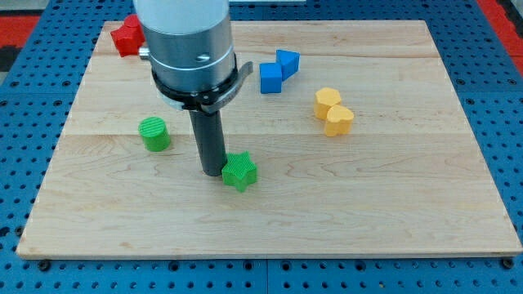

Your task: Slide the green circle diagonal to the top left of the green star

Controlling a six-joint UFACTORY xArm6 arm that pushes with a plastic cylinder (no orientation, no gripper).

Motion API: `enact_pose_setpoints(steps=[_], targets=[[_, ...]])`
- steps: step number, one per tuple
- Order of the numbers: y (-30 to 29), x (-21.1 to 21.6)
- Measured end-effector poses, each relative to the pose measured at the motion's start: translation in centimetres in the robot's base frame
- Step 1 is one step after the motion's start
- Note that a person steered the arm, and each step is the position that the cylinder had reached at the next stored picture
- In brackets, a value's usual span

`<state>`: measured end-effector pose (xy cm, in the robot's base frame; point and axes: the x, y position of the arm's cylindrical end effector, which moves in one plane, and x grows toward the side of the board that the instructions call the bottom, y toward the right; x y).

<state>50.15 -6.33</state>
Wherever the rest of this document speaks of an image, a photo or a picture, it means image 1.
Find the green cylinder block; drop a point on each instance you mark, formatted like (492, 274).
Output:
(154, 134)

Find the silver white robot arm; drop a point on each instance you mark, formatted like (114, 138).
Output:
(190, 42)

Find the green star block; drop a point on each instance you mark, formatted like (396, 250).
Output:
(240, 171)

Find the red star block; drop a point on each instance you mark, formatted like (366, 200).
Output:
(129, 37)

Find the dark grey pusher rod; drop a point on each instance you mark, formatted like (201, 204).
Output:
(209, 139)

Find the blue cube block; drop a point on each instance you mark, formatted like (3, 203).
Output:
(270, 78)

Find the yellow hexagon block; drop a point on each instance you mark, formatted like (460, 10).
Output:
(325, 99)

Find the yellow heart block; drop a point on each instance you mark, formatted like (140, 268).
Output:
(338, 121)

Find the blue wedge block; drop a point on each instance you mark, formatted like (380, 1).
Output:
(289, 62)

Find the light wooden board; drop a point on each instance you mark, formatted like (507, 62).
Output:
(408, 180)

